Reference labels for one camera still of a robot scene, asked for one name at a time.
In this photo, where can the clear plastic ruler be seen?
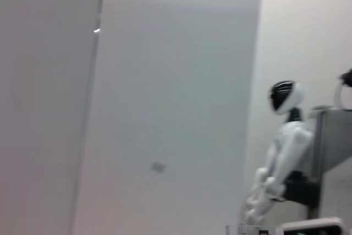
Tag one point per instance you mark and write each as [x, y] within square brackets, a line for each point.
[242, 229]

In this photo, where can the white humanoid robot black face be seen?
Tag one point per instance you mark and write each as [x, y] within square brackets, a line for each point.
[288, 141]

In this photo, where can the white grey equipment cabinet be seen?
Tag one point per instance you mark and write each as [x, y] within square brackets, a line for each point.
[335, 141]

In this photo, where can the grey wall sticker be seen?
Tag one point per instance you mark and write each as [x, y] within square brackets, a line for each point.
[158, 166]

